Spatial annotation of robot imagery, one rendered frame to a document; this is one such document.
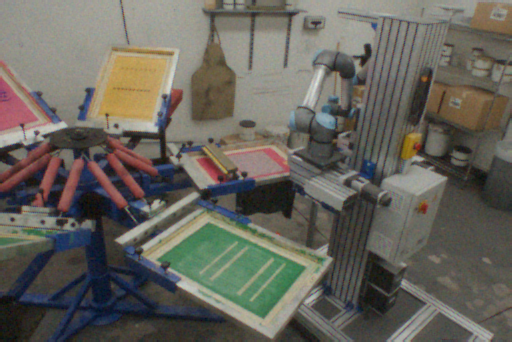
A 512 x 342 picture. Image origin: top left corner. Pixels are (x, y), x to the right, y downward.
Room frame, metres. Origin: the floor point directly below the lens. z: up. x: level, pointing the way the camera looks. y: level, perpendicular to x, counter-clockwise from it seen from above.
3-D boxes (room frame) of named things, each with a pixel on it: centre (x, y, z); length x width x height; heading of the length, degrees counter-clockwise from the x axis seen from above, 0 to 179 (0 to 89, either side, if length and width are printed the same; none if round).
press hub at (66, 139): (2.07, 0.98, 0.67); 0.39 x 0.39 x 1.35
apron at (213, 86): (4.56, 0.54, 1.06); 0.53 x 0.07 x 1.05; 119
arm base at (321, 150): (2.20, -0.37, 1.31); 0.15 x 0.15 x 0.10
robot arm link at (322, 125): (2.20, -0.37, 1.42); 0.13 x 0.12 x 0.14; 64
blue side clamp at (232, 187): (2.23, 0.14, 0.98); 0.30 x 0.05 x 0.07; 119
